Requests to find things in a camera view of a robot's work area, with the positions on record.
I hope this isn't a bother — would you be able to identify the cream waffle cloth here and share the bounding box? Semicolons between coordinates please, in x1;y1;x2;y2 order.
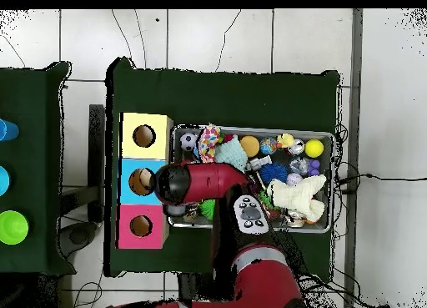
266;174;328;224

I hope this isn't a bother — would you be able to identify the white baseball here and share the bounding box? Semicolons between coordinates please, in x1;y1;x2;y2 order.
285;172;304;187

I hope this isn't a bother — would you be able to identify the blue spiky ball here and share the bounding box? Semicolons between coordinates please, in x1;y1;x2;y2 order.
259;162;289;186

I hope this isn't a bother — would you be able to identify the black power cable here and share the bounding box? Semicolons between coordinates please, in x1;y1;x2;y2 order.
338;172;427;186

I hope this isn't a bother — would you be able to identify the large multicoloured patterned cloth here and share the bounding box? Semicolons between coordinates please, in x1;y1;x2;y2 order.
198;124;223;164

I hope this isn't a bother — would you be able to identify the shallow wire mesh bin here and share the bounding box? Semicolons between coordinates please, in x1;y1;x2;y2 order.
168;122;335;235

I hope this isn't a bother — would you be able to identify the mint green waffle cloth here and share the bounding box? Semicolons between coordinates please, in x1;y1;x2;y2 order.
214;135;249;173

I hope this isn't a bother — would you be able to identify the globe print ball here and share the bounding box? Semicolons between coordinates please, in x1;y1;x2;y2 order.
259;136;279;155

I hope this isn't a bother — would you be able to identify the blue cup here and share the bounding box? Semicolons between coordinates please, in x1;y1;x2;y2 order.
0;165;12;197
0;118;20;142

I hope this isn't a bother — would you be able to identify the orange foam ball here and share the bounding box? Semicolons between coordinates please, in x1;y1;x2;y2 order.
239;134;260;159

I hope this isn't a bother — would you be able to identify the yellow plush toy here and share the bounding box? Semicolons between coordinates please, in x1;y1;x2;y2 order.
276;133;295;149

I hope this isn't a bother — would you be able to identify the black and white soccer ball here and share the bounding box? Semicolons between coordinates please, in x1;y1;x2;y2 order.
178;132;198;152

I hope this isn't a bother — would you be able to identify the yellow tennis ball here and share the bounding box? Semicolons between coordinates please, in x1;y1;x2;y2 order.
304;139;325;159

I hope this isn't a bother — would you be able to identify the green cup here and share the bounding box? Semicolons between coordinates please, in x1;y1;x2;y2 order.
0;210;30;245

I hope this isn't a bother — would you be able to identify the wooden box with three holes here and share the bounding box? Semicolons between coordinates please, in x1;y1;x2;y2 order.
114;112;174;250

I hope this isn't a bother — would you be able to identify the green spiky ball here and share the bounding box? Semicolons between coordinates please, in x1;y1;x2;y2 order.
198;199;216;221

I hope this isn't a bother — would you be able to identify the green cloth covered side table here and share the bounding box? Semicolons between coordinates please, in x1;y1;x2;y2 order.
0;61;78;277

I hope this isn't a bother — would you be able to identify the dark green table cloth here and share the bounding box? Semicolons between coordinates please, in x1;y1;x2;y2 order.
103;57;341;282

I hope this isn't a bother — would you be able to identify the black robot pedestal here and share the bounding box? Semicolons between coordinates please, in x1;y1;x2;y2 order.
178;272;216;302

